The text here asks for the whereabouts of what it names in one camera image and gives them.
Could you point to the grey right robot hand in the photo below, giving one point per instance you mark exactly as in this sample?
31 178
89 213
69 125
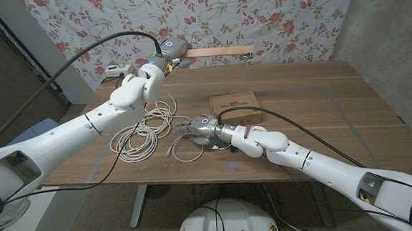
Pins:
204 124

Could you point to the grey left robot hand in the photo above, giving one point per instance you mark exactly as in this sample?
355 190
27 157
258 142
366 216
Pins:
173 49

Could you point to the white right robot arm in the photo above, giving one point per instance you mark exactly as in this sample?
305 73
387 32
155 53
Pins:
338 172

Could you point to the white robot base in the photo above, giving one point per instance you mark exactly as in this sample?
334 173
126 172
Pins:
227 221

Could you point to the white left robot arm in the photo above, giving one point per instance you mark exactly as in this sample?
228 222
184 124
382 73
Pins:
67 134

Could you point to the cardboard packing box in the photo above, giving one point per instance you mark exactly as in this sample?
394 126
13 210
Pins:
234 101

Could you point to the white power strip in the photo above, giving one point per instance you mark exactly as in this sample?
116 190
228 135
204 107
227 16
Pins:
119 70

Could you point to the floral backdrop cloth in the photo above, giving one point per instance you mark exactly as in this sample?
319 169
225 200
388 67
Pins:
257 12

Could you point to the white table leg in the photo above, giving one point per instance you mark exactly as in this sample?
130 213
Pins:
322 205
138 205

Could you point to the blue padded chair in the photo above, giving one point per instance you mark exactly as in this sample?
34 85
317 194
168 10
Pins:
43 127

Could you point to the grey sneaker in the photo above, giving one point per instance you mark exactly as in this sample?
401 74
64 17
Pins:
11 220

